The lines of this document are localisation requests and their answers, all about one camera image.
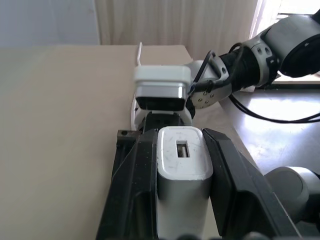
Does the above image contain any silver robot body part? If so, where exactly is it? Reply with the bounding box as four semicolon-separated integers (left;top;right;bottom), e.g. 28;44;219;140
264;165;320;226

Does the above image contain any white USB charger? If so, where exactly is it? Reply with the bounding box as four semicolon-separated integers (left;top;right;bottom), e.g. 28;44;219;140
155;125;214;240

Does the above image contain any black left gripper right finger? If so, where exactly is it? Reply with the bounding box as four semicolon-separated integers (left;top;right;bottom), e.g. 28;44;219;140
201;127;302;240

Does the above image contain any white curtain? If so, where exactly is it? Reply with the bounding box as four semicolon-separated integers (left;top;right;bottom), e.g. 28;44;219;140
95;0;281;62

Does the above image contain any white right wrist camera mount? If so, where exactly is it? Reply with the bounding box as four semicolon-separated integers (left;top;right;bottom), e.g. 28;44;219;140
133;64;195;127

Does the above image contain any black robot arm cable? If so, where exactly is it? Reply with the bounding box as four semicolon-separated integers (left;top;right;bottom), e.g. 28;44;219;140
191;42;320;124

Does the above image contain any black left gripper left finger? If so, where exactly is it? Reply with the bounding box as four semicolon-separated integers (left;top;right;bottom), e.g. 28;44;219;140
96;128;159;240

